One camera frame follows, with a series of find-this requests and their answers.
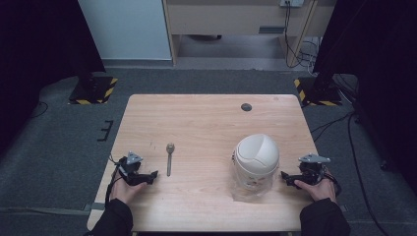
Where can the person's right hand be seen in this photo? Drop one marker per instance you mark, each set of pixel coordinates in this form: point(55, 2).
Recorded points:
point(319, 189)

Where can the white swing-lid trash bin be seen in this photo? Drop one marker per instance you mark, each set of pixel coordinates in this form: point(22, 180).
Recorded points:
point(257, 159)

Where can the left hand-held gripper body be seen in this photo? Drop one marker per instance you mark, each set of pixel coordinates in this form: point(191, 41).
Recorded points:
point(131, 170)

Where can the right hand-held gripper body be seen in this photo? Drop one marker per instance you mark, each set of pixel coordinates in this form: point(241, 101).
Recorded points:
point(311, 168)

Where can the metal spoon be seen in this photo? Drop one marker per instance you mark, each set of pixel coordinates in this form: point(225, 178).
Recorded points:
point(169, 160)

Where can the white cabinet panel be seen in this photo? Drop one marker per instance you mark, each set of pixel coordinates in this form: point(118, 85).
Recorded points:
point(124, 29)

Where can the black stand base hazard stripes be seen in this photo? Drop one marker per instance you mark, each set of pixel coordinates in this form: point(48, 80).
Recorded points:
point(93, 91)
point(319, 93)

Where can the black curtain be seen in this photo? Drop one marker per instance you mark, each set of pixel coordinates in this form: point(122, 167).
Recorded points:
point(36, 59)
point(387, 82)

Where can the person's left hand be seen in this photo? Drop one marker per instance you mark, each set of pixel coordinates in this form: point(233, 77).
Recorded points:
point(126, 193)

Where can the grey power strip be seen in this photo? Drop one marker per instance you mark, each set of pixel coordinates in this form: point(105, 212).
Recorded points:
point(291, 2)

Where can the clear plastic bin liner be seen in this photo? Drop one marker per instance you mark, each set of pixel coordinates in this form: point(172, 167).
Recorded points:
point(242, 193)

